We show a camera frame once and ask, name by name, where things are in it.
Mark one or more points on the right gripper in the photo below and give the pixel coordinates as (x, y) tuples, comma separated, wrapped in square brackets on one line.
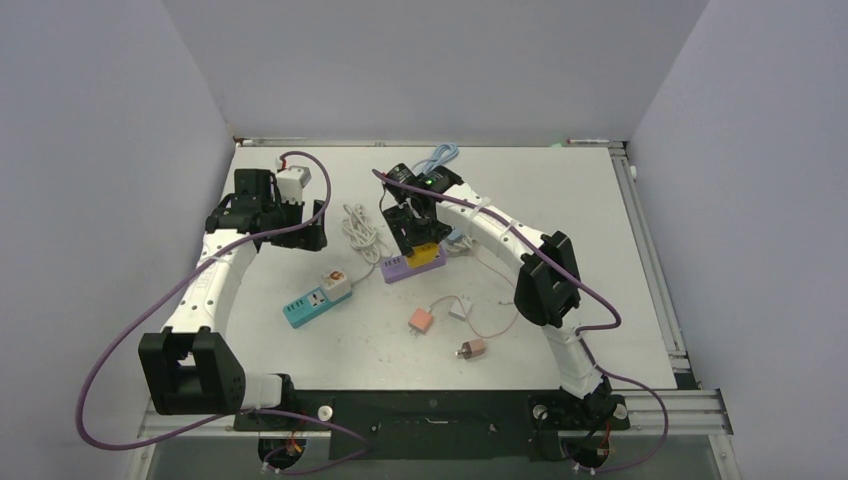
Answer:
[(396, 217)]

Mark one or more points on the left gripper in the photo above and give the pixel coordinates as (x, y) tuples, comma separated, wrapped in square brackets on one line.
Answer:
[(303, 237)]

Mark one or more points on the yellow cube socket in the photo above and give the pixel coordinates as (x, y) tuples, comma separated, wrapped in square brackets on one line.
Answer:
[(423, 255)]

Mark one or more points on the purple power strip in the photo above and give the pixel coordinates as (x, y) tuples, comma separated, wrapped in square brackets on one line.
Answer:
[(395, 269)]

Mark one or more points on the white cube socket adapter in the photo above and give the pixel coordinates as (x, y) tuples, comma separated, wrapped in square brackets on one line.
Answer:
[(334, 284)]

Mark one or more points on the pink wall charger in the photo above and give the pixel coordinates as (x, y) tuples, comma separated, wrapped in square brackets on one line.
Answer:
[(420, 321)]

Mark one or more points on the light blue power strip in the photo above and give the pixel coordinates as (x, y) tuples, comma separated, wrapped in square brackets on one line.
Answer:
[(454, 237)]

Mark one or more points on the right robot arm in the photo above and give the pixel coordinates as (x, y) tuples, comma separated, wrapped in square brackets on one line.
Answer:
[(547, 284)]

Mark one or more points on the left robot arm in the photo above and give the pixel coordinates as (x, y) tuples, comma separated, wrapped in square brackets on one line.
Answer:
[(188, 366)]

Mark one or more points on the teal power strip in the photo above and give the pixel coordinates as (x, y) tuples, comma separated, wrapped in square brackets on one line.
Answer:
[(306, 308)]

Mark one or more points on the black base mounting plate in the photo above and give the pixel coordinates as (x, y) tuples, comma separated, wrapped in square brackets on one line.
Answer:
[(444, 425)]

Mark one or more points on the small white wall charger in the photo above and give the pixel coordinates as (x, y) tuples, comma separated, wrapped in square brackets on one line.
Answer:
[(460, 308)]

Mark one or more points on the brown wall charger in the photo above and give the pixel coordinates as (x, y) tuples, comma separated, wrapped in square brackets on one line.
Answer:
[(471, 349)]

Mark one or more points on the aluminium right frame rail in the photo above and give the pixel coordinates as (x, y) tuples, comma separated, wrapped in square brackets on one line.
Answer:
[(668, 322)]

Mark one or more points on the aluminium frame rail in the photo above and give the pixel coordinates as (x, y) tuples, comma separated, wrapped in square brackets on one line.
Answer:
[(690, 412), (668, 322)]

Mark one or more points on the aluminium front frame rail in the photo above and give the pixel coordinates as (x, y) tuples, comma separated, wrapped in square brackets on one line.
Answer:
[(690, 412)]

